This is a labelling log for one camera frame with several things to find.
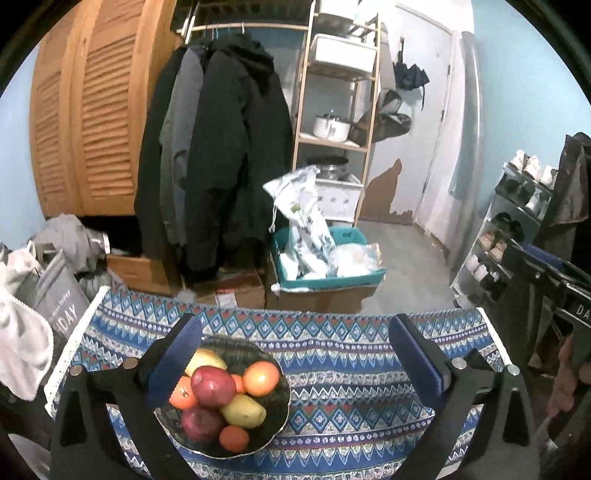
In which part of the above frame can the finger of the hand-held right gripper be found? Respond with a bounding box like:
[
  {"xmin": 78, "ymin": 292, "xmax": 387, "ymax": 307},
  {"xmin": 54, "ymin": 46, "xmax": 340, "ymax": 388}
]
[
  {"xmin": 526, "ymin": 244, "xmax": 591, "ymax": 278},
  {"xmin": 501, "ymin": 236, "xmax": 573, "ymax": 296}
]

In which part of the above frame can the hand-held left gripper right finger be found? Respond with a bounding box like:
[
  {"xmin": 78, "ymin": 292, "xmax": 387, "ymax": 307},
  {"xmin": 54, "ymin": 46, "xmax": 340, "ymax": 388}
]
[{"xmin": 389, "ymin": 314, "xmax": 539, "ymax": 480}]

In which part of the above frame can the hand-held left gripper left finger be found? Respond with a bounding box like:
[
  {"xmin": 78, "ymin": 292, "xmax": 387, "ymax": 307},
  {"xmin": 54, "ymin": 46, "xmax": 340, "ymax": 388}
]
[{"xmin": 48, "ymin": 314, "xmax": 204, "ymax": 480}]

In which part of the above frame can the large orange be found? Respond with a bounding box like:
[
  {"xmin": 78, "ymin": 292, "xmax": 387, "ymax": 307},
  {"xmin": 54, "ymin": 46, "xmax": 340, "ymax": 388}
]
[
  {"xmin": 168, "ymin": 375, "xmax": 199, "ymax": 410},
  {"xmin": 242, "ymin": 361, "xmax": 281, "ymax": 397}
]

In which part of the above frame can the yellow pear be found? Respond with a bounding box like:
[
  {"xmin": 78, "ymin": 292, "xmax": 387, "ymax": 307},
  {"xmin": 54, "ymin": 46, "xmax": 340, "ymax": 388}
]
[{"xmin": 185, "ymin": 348, "xmax": 228, "ymax": 377}]

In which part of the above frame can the red apple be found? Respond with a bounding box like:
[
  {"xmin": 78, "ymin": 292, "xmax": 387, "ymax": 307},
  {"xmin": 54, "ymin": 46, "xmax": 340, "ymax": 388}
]
[
  {"xmin": 191, "ymin": 366, "xmax": 237, "ymax": 409},
  {"xmin": 180, "ymin": 405, "xmax": 226, "ymax": 443}
]

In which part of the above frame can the yellow-green pear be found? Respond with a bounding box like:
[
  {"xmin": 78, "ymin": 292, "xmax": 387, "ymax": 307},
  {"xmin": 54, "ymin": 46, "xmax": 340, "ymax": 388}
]
[{"xmin": 220, "ymin": 394, "xmax": 267, "ymax": 428}]

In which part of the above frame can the dark glass bowl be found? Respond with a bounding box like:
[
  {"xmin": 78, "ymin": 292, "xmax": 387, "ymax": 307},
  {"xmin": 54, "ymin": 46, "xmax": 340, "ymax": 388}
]
[{"xmin": 154, "ymin": 336, "xmax": 291, "ymax": 459}]

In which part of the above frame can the person's right hand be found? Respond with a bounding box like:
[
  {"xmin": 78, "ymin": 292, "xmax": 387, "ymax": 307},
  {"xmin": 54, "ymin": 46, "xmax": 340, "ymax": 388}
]
[{"xmin": 547, "ymin": 335, "xmax": 578, "ymax": 418}]

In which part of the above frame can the white shoe rack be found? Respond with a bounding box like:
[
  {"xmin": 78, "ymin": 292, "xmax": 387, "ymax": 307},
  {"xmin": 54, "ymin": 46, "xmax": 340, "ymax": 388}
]
[{"xmin": 450, "ymin": 161, "xmax": 561, "ymax": 310}]

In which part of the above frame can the blue patterned blanket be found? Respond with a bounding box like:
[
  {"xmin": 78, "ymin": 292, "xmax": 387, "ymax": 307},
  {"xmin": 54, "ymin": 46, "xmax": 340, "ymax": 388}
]
[{"xmin": 44, "ymin": 285, "xmax": 506, "ymax": 480}]

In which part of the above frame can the dark brown coat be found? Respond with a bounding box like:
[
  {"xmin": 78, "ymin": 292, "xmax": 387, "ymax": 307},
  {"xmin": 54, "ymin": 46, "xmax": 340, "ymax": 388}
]
[{"xmin": 526, "ymin": 133, "xmax": 591, "ymax": 370}]

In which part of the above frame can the flat cardboard box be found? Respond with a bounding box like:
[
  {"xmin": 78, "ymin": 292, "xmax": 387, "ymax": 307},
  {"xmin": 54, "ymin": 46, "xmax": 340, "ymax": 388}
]
[{"xmin": 189, "ymin": 270, "xmax": 267, "ymax": 309}]

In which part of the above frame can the shoe rack with shoes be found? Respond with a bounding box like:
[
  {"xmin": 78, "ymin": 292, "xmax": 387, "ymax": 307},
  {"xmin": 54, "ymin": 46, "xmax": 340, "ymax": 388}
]
[{"xmin": 462, "ymin": 150, "xmax": 559, "ymax": 301}]

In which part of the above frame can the tan cardboard box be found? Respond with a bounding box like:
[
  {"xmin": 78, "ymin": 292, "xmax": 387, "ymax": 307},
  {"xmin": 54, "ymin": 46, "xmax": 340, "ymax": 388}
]
[{"xmin": 105, "ymin": 253, "xmax": 183, "ymax": 297}]

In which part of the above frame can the large cardboard box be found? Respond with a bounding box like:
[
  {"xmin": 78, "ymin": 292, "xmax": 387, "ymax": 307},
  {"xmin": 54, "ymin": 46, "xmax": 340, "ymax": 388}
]
[{"xmin": 265, "ymin": 261, "xmax": 384, "ymax": 315}]

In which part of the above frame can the clear plastic bag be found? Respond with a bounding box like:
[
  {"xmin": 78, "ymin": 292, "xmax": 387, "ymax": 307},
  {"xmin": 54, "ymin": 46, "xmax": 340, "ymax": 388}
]
[{"xmin": 327, "ymin": 242, "xmax": 385, "ymax": 278}]

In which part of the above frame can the teal plastic bin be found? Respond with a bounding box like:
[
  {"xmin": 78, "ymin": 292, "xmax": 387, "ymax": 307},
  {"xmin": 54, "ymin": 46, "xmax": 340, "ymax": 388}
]
[{"xmin": 271, "ymin": 226, "xmax": 387, "ymax": 294}]

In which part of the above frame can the grey printed bag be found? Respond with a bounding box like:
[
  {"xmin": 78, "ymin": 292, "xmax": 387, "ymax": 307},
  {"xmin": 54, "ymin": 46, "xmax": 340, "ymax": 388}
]
[{"xmin": 16, "ymin": 249, "xmax": 93, "ymax": 352}]

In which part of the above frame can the silver pipe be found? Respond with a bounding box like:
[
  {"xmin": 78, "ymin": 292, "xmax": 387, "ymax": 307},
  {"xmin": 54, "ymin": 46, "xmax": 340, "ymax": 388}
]
[{"xmin": 450, "ymin": 31, "xmax": 483, "ymax": 250}]

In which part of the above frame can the white hooded sweater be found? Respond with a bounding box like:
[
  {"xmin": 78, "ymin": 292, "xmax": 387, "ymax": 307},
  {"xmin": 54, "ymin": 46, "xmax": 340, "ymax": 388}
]
[{"xmin": 0, "ymin": 242, "xmax": 55, "ymax": 401}]

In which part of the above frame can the light grey door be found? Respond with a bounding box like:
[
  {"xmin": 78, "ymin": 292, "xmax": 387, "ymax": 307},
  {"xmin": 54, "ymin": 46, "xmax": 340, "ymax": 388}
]
[{"xmin": 392, "ymin": 2, "xmax": 455, "ymax": 227}]

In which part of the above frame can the grey cloth pile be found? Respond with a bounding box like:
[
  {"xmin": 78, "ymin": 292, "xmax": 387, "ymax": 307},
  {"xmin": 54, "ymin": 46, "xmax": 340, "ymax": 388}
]
[{"xmin": 30, "ymin": 213, "xmax": 112, "ymax": 301}]

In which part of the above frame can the white plastic crate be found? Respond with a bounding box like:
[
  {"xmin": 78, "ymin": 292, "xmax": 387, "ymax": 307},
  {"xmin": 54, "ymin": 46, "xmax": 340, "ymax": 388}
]
[{"xmin": 316, "ymin": 174, "xmax": 365, "ymax": 222}]

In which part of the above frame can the white printed rice bag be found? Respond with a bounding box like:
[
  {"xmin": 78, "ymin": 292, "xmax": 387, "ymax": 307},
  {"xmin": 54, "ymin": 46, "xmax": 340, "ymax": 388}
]
[{"xmin": 263, "ymin": 165, "xmax": 337, "ymax": 280}]

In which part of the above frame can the dark hanging bag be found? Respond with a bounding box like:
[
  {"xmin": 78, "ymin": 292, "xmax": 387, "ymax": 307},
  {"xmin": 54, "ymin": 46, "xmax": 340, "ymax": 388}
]
[{"xmin": 347, "ymin": 89, "xmax": 413, "ymax": 144}]

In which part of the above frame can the steel pot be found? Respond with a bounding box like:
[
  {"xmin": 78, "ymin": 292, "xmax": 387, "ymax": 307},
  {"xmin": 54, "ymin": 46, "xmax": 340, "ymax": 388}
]
[{"xmin": 307, "ymin": 156, "xmax": 350, "ymax": 181}]

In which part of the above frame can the dark blue umbrella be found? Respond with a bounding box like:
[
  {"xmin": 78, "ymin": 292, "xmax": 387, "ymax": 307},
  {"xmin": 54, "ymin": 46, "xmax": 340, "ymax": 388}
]
[{"xmin": 392, "ymin": 60, "xmax": 430, "ymax": 112}]

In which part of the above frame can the black hooded jacket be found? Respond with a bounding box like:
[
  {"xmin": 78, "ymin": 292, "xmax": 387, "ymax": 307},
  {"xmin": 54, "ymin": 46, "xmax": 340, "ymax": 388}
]
[{"xmin": 185, "ymin": 32, "xmax": 296, "ymax": 284}]

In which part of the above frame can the grey jacket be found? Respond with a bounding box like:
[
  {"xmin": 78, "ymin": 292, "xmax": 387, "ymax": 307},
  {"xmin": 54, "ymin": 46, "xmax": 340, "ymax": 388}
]
[{"xmin": 159, "ymin": 48, "xmax": 206, "ymax": 247}]

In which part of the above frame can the white cooking pot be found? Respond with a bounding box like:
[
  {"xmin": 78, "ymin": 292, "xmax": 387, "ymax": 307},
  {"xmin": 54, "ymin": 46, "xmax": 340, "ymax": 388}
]
[{"xmin": 313, "ymin": 113, "xmax": 352, "ymax": 141}]

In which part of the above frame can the wooden louvered door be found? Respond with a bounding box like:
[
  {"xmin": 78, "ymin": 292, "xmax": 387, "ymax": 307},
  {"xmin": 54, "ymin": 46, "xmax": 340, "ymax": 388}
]
[{"xmin": 28, "ymin": 0, "xmax": 178, "ymax": 217}]

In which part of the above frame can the wooden shelf rack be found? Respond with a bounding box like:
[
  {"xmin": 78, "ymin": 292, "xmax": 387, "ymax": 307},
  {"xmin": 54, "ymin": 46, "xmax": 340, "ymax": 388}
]
[{"xmin": 291, "ymin": 0, "xmax": 383, "ymax": 227}]

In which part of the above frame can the white storage box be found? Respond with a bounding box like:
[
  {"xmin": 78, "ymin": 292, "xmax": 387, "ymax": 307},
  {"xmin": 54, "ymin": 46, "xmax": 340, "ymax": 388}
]
[
  {"xmin": 316, "ymin": 0, "xmax": 356, "ymax": 35},
  {"xmin": 308, "ymin": 33, "xmax": 376, "ymax": 75}
]

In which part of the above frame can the wooden clothes rail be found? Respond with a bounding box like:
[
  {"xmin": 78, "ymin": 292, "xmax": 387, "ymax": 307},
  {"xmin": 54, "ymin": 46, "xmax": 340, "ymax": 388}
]
[{"xmin": 178, "ymin": 22, "xmax": 310, "ymax": 34}]

